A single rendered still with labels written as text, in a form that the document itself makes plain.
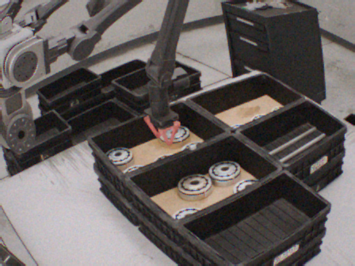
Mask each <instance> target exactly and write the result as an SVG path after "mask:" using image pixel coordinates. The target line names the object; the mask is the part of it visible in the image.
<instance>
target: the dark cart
mask: <svg viewBox="0 0 355 266"><path fill-rule="evenodd" d="M285 1H287V2H288V3H290V4H291V5H293V6H291V7H290V6H289V7H286V9H282V8H277V7H276V8H274V7H273V8H271V7H268V8H267V9H256V10H251V11H249V10H247V9H243V8H242V7H245V6H246V3H247V2H250V3H253V0H229V1H225V2H221V7H222V11H223V20H224V24H225V31H226V34H227V42H228V51H229V53H230V64H231V74H232V77H233V78H237V77H238V76H240V75H244V74H246V73H250V72H252V71H255V70H259V71H261V72H263V73H267V74H269V75H271V76H273V77H274V78H276V79H277V80H279V81H281V82H283V83H284V84H286V85H287V86H289V87H291V88H293V89H294V90H295V91H297V92H298V93H300V94H302V95H304V96H305V97H307V98H309V99H311V100H313V101H315V102H316V103H318V104H319V105H321V102H322V101H324V100H325V99H326V82H325V69H324V62H323V48H322V40H321V35H320V27H319V17H318V13H317V9H316V8H315V7H312V6H309V5H307V4H304V3H302V2H299V1H296V0H285Z"/></svg>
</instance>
